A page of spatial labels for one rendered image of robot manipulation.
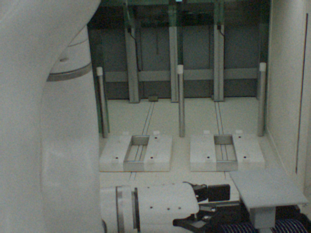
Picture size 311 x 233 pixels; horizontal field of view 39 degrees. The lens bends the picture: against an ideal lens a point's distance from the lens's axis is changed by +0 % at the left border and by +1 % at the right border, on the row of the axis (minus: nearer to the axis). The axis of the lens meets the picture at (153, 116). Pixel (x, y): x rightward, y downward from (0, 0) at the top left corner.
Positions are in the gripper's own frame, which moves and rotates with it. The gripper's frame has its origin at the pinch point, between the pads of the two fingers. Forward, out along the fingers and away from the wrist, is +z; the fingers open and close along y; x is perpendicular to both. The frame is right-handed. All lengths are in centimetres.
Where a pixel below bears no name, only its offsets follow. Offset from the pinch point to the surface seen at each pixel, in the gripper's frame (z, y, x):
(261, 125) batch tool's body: 29, -70, -13
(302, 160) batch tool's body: 22.7, -22.2, -3.9
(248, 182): 4.3, -1.4, 2.8
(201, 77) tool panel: 17, -115, -8
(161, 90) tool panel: 0, -120, -13
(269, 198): 6.1, 4.4, 2.8
